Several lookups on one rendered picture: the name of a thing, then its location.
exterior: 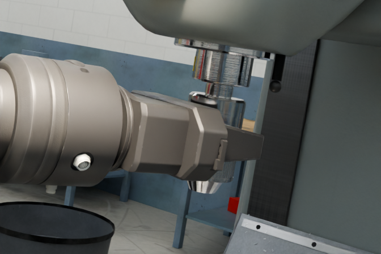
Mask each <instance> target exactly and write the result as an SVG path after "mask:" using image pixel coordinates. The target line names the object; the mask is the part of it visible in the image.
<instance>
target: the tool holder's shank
mask: <svg viewBox="0 0 381 254"><path fill-rule="evenodd" d="M203 82H206V85H205V92H204V93H205V94H207V95H211V96H217V97H222V98H231V97H232V94H233V90H234V87H238V86H230V85H226V84H219V83H213V82H207V81H203Z"/></svg>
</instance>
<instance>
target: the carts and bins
mask: <svg viewBox="0 0 381 254"><path fill-rule="evenodd" d="M114 233H115V225H114V223H112V222H111V221H110V220H109V219H107V218H106V217H104V216H102V215H99V214H96V213H94V212H91V211H88V210H84V209H80V208H75V207H72V206H67V205H60V204H52V203H47V202H32V201H15V202H3V203H0V254H108V251H109V246H110V243H111V238H112V236H113V235H114Z"/></svg>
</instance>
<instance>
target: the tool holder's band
mask: <svg viewBox="0 0 381 254"><path fill-rule="evenodd" d="M188 101H189V102H192V103H196V104H201V105H204V106H207V107H212V108H215V109H218V110H220V111H224V112H233V113H244V112H245V105H246V102H245V101H244V100H242V99H238V98H233V97H231V98H222V97H217V96H211V95H207V94H205V93H204V92H196V91H192V92H191V93H190V94H189V98H188Z"/></svg>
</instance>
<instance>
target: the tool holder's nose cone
mask: <svg viewBox="0 0 381 254"><path fill-rule="evenodd" d="M187 183H188V187H189V189H190V190H193V191H196V192H200V193H210V194H212V193H215V192H216V191H217V190H218V188H219V187H220V186H221V184H222V183H215V182H209V181H187Z"/></svg>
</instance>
